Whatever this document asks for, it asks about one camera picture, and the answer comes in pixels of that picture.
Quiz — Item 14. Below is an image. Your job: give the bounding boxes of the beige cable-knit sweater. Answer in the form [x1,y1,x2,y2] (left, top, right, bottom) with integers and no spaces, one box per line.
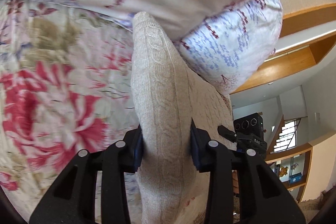
[131,12,236,223]

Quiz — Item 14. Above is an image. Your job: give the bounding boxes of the wooden staircase railing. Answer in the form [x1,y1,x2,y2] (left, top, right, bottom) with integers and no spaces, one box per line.
[265,118,313,202]

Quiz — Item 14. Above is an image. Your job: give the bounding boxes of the white blue-flowered pillow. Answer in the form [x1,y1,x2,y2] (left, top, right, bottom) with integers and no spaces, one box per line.
[174,0,282,95]

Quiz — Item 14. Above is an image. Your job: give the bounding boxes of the wooden headboard shelf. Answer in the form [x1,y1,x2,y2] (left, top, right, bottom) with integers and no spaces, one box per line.
[233,3,335,94]

